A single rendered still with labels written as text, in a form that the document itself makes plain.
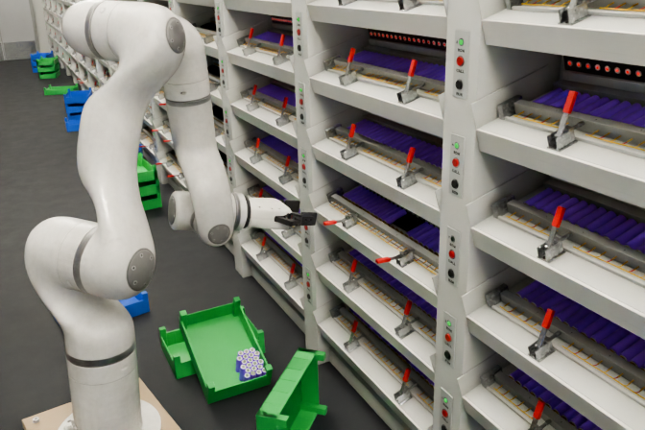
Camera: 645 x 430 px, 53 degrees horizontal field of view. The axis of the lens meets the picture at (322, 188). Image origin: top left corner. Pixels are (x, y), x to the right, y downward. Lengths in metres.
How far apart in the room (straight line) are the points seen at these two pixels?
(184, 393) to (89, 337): 0.93
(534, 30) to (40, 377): 1.82
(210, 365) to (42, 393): 0.52
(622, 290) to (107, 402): 0.88
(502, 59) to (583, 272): 0.40
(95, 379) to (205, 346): 0.95
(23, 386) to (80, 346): 1.10
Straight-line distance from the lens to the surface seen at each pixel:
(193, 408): 2.02
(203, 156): 1.32
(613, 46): 0.99
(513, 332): 1.30
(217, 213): 1.31
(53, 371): 2.32
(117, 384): 1.24
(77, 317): 1.20
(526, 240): 1.21
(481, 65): 1.19
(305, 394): 1.94
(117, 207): 1.10
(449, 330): 1.41
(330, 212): 1.84
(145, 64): 1.08
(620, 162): 1.03
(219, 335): 2.16
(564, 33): 1.04
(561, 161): 1.07
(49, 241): 1.16
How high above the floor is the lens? 1.21
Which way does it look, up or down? 19 degrees down
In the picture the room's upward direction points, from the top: 2 degrees counter-clockwise
